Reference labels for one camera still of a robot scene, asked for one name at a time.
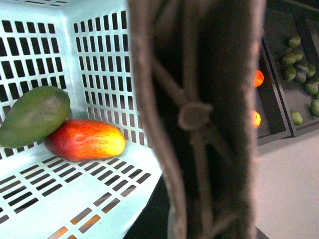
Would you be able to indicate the green avocado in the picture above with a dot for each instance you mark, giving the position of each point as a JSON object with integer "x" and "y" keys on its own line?
{"x": 34, "y": 116}

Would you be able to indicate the red yellow mango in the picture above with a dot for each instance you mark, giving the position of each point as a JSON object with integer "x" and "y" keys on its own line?
{"x": 79, "y": 140}

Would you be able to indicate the light blue plastic basket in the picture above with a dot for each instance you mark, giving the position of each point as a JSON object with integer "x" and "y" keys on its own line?
{"x": 176, "y": 77}

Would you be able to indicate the orange tangerine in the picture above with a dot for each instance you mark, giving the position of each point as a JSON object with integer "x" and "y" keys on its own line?
{"x": 256, "y": 119}
{"x": 259, "y": 78}

